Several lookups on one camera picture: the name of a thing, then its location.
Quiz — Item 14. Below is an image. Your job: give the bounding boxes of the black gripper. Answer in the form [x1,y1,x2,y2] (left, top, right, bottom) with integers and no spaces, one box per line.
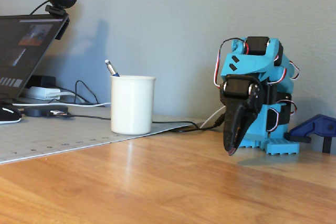
[219,74,265,157]

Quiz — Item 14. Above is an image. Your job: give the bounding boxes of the blue and black pen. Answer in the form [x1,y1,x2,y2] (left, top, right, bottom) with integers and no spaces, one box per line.
[104,59,121,78]

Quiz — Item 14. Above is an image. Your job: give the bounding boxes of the teal robot arm with base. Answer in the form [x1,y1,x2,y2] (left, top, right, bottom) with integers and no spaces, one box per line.
[214,36,301,156]

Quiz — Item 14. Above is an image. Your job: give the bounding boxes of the white ceramic mug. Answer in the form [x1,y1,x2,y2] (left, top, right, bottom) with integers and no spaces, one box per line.
[110,75,156,136]

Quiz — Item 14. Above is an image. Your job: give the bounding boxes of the dark blue clamp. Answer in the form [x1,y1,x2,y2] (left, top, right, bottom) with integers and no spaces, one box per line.
[284,113,336,154]

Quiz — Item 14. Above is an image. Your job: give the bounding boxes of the grey gridded cutting mat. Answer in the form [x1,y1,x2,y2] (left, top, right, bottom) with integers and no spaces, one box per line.
[0,107,208,166]

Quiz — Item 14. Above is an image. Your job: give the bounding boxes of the black USB hub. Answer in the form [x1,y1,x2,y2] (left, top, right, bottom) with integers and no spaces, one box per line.
[23,105,70,118]

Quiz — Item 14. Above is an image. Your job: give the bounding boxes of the black power adapter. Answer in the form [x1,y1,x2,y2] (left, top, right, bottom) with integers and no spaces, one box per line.
[30,75,56,88]

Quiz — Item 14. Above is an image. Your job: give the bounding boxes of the white power adapter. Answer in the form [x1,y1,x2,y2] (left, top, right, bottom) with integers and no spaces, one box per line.
[25,86,62,101]

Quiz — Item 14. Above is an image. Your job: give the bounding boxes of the black computer mouse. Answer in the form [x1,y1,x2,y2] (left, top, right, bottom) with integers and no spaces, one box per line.
[0,102,22,125]

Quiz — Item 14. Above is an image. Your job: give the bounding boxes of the laptop screen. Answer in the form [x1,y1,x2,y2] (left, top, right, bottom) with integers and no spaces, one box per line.
[0,14,67,104]

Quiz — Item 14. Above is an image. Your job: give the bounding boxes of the black cable with ferrite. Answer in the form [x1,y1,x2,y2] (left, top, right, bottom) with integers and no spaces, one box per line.
[67,112,225,133]

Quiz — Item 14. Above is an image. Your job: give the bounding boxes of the white USB cable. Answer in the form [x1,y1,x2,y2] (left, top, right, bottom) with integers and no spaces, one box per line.
[199,104,227,129]

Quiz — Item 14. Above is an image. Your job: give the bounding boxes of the thin white adapter cable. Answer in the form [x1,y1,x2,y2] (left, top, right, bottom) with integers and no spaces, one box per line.
[12,91,112,108]

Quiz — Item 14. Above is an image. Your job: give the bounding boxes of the thin black looped cable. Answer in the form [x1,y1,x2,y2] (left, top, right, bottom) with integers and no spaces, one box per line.
[75,79,101,104]

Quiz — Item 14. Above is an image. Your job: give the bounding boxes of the thin black webcam cable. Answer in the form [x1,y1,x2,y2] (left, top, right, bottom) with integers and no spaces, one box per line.
[29,0,50,15]

